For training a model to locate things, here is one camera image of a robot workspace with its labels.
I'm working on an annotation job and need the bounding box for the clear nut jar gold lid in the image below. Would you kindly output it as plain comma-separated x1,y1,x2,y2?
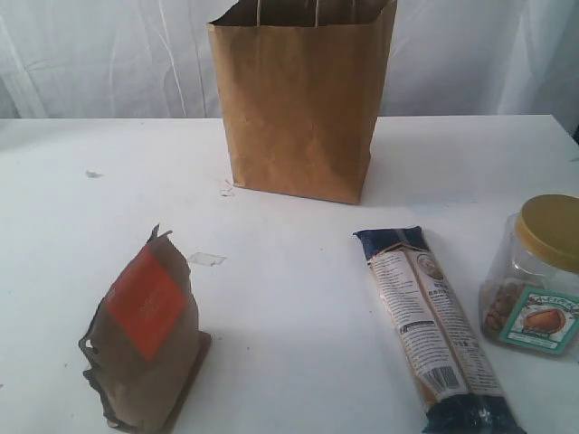
479,193,578,358

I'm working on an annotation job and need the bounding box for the long pasta packet dark blue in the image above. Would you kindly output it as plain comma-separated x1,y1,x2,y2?
355,226,523,433

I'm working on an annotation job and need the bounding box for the brown paper shopping bag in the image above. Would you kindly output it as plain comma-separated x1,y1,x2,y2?
207,1,397,204

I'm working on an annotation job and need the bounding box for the white backdrop curtain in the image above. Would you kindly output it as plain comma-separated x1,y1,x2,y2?
1,1,578,128

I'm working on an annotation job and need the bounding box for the brown pouch with orange label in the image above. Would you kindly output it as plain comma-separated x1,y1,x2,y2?
78,227,212,433

